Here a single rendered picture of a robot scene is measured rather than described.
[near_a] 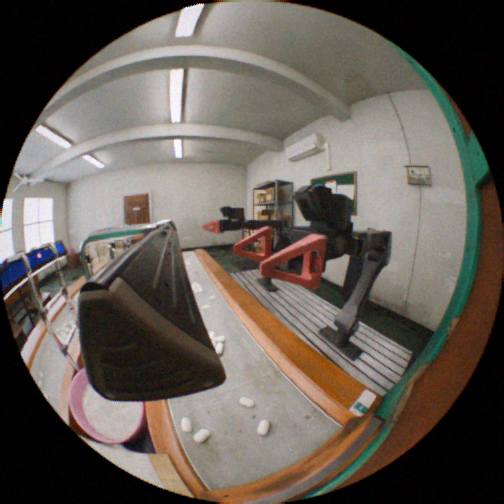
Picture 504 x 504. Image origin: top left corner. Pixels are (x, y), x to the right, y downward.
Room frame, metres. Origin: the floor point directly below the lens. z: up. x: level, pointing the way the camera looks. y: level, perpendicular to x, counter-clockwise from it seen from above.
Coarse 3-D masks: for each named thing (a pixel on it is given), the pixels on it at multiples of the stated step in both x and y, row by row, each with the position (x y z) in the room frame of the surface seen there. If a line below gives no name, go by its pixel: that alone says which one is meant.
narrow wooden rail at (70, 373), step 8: (72, 352) 0.07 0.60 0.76; (80, 352) 0.09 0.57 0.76; (80, 360) 0.07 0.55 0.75; (72, 368) 0.02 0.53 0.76; (64, 376) -0.04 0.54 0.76; (72, 376) -0.01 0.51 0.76; (64, 384) -0.06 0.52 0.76; (80, 384) -0.01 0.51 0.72; (64, 392) -0.08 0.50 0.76; (80, 392) -0.03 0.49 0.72; (64, 400) -0.11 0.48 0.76; (64, 408) -0.13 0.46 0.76; (64, 416) -0.16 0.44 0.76; (72, 416) -0.13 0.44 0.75; (72, 424) -0.16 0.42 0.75; (80, 432) -0.17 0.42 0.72
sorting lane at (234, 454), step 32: (192, 256) 1.35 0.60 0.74; (224, 320) 0.45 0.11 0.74; (224, 352) 0.29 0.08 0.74; (256, 352) 0.29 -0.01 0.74; (224, 384) 0.18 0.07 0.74; (256, 384) 0.19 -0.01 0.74; (288, 384) 0.18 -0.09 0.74; (192, 416) 0.08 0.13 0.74; (224, 416) 0.09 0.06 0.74; (256, 416) 0.10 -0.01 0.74; (288, 416) 0.09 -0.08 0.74; (320, 416) 0.07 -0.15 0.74; (192, 448) 0.00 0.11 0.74; (224, 448) 0.01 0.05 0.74; (256, 448) 0.01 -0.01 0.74; (288, 448) 0.01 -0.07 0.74; (224, 480) -0.08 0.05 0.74; (256, 480) -0.07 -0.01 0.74
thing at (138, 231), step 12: (120, 228) 0.19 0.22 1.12; (132, 228) 0.20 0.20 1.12; (144, 228) 0.21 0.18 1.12; (156, 228) 0.22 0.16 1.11; (168, 228) 0.35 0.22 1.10; (84, 240) 0.15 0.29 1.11; (96, 240) 0.16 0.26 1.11; (108, 240) 0.17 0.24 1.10; (120, 240) 0.19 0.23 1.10; (84, 252) 0.15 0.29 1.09; (84, 264) 0.14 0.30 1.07
